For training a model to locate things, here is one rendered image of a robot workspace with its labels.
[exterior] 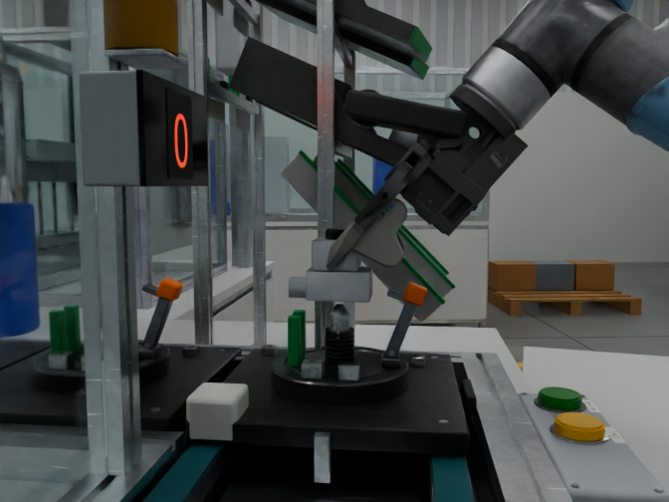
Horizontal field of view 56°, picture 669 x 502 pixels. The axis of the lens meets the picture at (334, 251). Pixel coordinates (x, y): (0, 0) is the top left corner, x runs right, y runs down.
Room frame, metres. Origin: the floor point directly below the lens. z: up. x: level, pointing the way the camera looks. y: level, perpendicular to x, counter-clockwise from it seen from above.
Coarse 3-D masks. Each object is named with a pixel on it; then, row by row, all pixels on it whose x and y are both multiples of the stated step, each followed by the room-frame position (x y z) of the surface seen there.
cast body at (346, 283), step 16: (320, 240) 0.61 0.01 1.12; (320, 256) 0.60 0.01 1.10; (352, 256) 0.60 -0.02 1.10; (320, 272) 0.61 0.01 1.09; (336, 272) 0.60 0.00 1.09; (352, 272) 0.60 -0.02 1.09; (368, 272) 0.60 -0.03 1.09; (304, 288) 0.62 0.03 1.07; (320, 288) 0.60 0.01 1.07; (336, 288) 0.60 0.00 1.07; (352, 288) 0.60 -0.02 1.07; (368, 288) 0.60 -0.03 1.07
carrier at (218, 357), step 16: (144, 352) 0.64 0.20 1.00; (160, 352) 0.66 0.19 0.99; (176, 352) 0.74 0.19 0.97; (208, 352) 0.74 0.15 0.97; (224, 352) 0.74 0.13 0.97; (240, 352) 0.75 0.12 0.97; (144, 368) 0.61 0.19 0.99; (160, 368) 0.63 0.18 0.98; (176, 368) 0.67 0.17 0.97; (192, 368) 0.67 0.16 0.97; (208, 368) 0.67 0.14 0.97; (224, 368) 0.69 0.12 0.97; (144, 384) 0.61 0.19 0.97; (160, 384) 0.61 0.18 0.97; (176, 384) 0.61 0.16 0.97; (192, 384) 0.61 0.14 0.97; (144, 400) 0.57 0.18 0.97; (160, 400) 0.57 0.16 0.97; (176, 400) 0.57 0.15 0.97; (144, 416) 0.53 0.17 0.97; (160, 416) 0.53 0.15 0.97; (176, 416) 0.54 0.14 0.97
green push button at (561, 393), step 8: (544, 392) 0.58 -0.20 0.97; (552, 392) 0.58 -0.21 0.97; (560, 392) 0.58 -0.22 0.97; (568, 392) 0.58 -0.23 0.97; (576, 392) 0.58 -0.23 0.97; (544, 400) 0.58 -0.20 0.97; (552, 400) 0.57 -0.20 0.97; (560, 400) 0.57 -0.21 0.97; (568, 400) 0.57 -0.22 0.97; (576, 400) 0.57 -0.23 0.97; (560, 408) 0.56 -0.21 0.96; (568, 408) 0.56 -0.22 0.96; (576, 408) 0.57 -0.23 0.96
